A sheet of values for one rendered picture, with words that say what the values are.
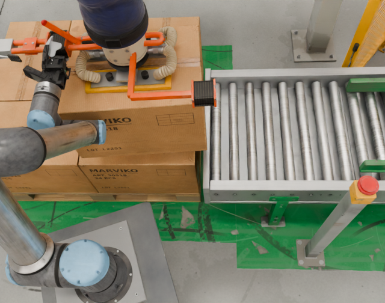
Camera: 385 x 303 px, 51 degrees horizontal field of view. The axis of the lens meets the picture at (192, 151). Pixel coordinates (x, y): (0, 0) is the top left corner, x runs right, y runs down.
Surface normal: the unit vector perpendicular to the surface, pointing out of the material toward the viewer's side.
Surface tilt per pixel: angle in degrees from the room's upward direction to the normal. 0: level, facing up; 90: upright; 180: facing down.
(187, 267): 0
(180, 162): 0
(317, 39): 90
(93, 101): 0
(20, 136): 46
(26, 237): 84
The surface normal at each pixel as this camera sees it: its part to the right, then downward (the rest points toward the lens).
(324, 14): -0.03, 0.89
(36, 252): 0.83, 0.40
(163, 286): -0.07, -0.45
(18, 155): 0.75, 0.16
